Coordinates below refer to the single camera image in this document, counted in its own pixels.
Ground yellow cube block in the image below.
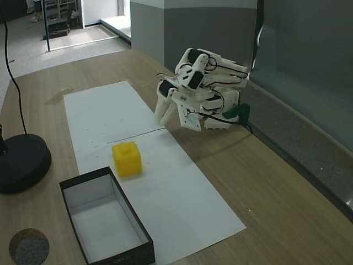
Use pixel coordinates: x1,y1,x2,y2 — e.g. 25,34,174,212
111,140,143,178

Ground dark brown open box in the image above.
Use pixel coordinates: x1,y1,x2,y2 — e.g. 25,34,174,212
59,166,156,265

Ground white paper sheet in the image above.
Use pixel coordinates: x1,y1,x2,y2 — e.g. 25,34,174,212
63,81,166,145
73,128,247,265

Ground green table clamp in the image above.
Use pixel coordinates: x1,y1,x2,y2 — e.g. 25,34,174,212
222,103,251,124

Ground black floor stand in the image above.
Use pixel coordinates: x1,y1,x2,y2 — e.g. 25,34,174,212
42,0,70,52

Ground black round stand base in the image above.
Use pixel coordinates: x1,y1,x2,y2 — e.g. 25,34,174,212
0,124,52,195

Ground person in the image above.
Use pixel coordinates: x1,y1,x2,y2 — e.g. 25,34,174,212
26,0,45,23

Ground black power cable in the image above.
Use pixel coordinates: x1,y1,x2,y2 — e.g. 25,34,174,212
203,113,254,134

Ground black and white hanging cable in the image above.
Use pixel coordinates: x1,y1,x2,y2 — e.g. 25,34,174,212
249,0,265,76

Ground metal frame chair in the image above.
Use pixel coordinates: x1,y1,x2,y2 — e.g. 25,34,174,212
44,0,83,20

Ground thin black cable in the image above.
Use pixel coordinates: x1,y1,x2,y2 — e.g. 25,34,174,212
0,0,29,136

